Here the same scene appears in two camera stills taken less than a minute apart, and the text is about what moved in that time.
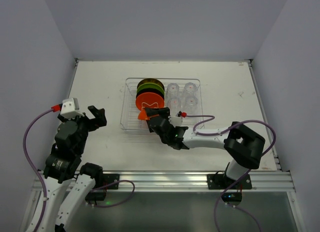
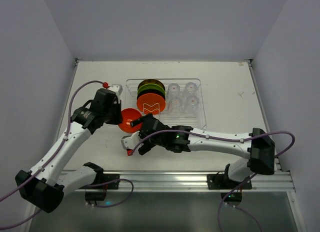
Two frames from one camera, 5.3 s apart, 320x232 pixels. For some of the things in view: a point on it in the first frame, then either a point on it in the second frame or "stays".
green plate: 150,85 stays
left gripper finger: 99,115 to 115,119
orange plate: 149,100 stays
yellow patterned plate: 152,81 stays
